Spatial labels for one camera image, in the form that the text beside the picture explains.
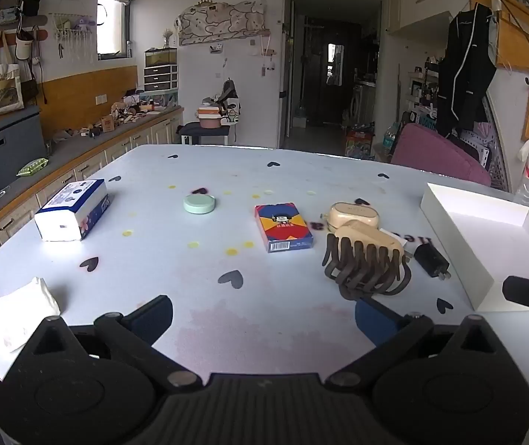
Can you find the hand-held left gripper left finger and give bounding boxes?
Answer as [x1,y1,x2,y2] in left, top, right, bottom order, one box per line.
[13,295,205,391]

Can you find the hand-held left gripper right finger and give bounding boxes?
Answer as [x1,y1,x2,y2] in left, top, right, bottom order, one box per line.
[324,297,521,390]

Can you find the white cardboard box tray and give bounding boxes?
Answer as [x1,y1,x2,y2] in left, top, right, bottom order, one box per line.
[420,182,529,313]

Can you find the colourful playing card box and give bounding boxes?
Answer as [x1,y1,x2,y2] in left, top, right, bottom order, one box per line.
[254,202,314,254]

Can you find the brown hair claw clip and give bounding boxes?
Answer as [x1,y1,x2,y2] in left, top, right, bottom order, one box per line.
[322,233,413,300]

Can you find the black charger plug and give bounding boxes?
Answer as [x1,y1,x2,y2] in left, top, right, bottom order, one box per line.
[413,242,452,281]

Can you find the beige oblong case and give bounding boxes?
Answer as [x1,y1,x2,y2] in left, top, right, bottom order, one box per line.
[338,220,407,260]

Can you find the beige earbud case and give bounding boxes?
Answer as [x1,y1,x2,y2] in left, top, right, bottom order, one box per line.
[327,201,380,233]

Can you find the green round compact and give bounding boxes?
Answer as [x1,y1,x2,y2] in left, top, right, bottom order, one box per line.
[183,193,217,215]

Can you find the crumpled white tissue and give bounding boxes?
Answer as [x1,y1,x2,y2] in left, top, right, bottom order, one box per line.
[0,276,62,352]

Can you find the blue and white tissue pack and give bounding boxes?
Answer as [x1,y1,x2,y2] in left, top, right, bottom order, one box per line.
[33,178,113,243]

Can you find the purple chair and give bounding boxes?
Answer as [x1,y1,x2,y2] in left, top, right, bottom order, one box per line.
[390,123,492,187]

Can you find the cream counter cabinets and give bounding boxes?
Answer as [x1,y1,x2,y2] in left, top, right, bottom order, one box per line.
[0,106,185,273]

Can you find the clear bottle green label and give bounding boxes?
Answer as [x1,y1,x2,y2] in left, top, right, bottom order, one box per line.
[383,121,400,150]

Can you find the small stool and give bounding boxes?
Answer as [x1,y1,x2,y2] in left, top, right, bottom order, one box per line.
[176,122,232,146]

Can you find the green snack packet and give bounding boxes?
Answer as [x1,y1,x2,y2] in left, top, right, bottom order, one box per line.
[16,158,50,177]

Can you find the pink pot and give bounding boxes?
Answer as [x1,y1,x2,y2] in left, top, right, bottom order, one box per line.
[196,106,221,129]

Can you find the black jacket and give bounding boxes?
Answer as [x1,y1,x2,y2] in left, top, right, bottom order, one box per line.
[435,2,498,136]

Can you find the dark grey cabinet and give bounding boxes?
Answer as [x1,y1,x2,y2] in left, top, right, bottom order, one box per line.
[0,105,45,230]

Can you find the grey backpack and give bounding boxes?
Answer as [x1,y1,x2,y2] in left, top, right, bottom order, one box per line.
[217,78,242,124]

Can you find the grey drawer unit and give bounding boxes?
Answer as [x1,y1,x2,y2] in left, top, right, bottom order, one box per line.
[143,48,180,92]

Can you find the printed canvas tote bag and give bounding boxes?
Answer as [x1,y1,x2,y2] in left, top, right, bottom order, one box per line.
[0,32,25,122]

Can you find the window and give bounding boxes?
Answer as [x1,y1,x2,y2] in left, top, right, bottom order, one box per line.
[96,0,132,60]

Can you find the bear print wall cloth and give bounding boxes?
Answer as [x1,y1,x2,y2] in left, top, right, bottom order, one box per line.
[175,0,268,47]

